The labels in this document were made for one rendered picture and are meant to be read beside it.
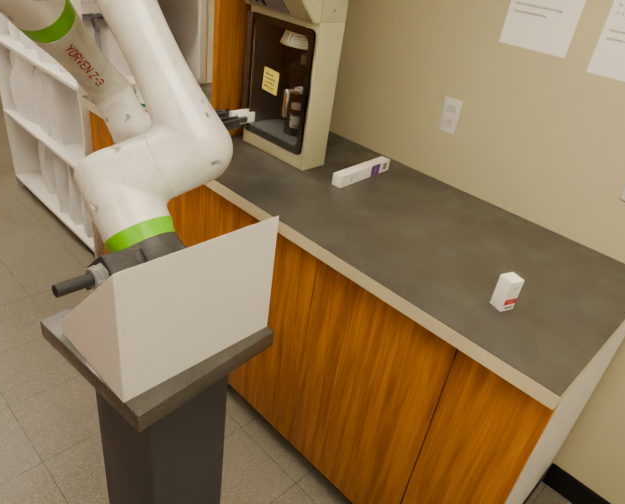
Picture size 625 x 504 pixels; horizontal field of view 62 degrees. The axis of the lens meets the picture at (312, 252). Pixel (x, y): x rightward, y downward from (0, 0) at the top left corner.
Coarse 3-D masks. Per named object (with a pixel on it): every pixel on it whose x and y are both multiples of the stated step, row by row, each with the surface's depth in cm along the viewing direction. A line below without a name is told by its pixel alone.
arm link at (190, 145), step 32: (96, 0) 93; (128, 0) 91; (128, 32) 91; (160, 32) 93; (128, 64) 95; (160, 64) 92; (160, 96) 92; (192, 96) 93; (160, 128) 93; (192, 128) 92; (224, 128) 97; (160, 160) 92; (192, 160) 93; (224, 160) 96
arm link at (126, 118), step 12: (108, 108) 130; (120, 108) 129; (132, 108) 130; (108, 120) 130; (120, 120) 128; (132, 120) 128; (144, 120) 130; (120, 132) 128; (132, 132) 128; (144, 132) 129
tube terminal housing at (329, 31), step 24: (336, 0) 154; (312, 24) 156; (336, 24) 158; (336, 48) 163; (312, 72) 162; (336, 72) 168; (312, 96) 165; (312, 120) 171; (264, 144) 188; (312, 144) 176
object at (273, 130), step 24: (264, 24) 168; (288, 24) 161; (264, 48) 172; (288, 48) 164; (312, 48) 157; (288, 72) 167; (264, 96) 179; (264, 120) 182; (288, 120) 174; (288, 144) 177
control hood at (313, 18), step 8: (248, 0) 167; (288, 0) 150; (296, 0) 147; (304, 0) 146; (312, 0) 148; (320, 0) 150; (264, 8) 165; (288, 8) 154; (296, 8) 151; (304, 8) 148; (312, 8) 149; (320, 8) 151; (296, 16) 155; (304, 16) 152; (312, 16) 150; (320, 16) 152
